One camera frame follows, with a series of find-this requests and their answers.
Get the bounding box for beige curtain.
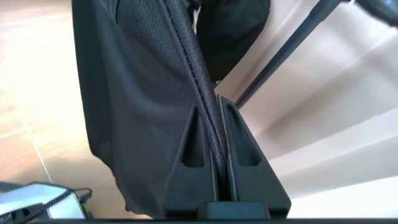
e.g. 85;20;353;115
214;0;398;200

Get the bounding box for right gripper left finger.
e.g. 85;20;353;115
164;105;218;218

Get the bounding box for black garment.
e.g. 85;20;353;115
71;0;228;218

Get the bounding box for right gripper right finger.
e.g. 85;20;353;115
216;95;292;218

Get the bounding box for black shorts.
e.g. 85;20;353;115
186;0;271;83

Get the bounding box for black clothes rack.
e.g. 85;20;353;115
234;0;398;110

